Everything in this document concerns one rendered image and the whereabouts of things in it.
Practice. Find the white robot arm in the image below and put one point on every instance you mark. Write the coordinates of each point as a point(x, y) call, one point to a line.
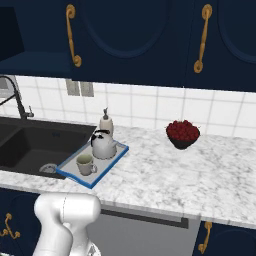
point(66, 213)

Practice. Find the blue-rimmed grey tray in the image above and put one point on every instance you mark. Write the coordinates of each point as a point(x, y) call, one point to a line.
point(106, 164)

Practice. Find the beige mug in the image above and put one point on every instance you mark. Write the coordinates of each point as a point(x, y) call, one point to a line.
point(85, 166)

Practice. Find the navy base cabinet door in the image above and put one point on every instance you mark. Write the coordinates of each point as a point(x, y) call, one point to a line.
point(233, 241)
point(20, 206)

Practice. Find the white soap dispenser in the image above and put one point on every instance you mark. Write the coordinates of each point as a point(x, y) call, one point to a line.
point(106, 125)

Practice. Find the dark bowl of red fruit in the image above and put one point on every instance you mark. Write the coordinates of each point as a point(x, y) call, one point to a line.
point(182, 132)

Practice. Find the black sink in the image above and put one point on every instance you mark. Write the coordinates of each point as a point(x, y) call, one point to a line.
point(30, 146)

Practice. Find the grey dishwasher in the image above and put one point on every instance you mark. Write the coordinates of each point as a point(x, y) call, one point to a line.
point(140, 238)

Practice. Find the grey wall outlet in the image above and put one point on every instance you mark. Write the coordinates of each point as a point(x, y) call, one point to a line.
point(72, 88)
point(87, 89)

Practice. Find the navy wall cabinet door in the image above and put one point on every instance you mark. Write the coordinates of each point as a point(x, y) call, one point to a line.
point(133, 36)
point(233, 40)

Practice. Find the navy open wall cabinet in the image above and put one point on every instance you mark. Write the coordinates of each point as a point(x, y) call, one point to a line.
point(33, 63)

